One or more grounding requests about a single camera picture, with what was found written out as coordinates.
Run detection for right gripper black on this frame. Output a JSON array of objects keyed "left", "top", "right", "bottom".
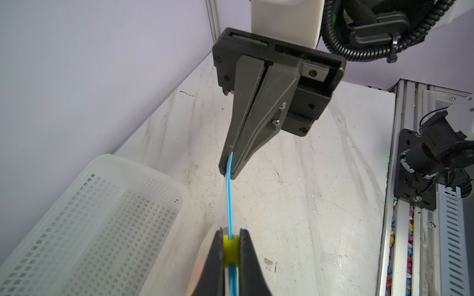
[{"left": 212, "top": 28, "right": 346, "bottom": 180}]

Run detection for clear zip top bag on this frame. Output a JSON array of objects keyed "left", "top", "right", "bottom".
[{"left": 186, "top": 157, "right": 239, "bottom": 296}]

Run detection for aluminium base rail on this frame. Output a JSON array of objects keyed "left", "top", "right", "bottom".
[{"left": 376, "top": 80, "right": 474, "bottom": 296}]

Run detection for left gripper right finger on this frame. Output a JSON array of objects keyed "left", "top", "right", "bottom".
[{"left": 238, "top": 228, "right": 272, "bottom": 296}]

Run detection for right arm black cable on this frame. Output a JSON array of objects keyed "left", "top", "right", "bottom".
[{"left": 320, "top": 0, "right": 458, "bottom": 64}]

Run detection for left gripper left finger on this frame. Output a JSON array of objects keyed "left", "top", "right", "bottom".
[{"left": 190, "top": 228, "right": 225, "bottom": 296}]

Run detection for white plastic perforated basket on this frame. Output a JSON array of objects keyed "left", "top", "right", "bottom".
[{"left": 1, "top": 154, "right": 189, "bottom": 296}]

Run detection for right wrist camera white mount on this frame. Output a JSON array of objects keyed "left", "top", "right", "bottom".
[{"left": 251, "top": 0, "right": 325, "bottom": 49}]

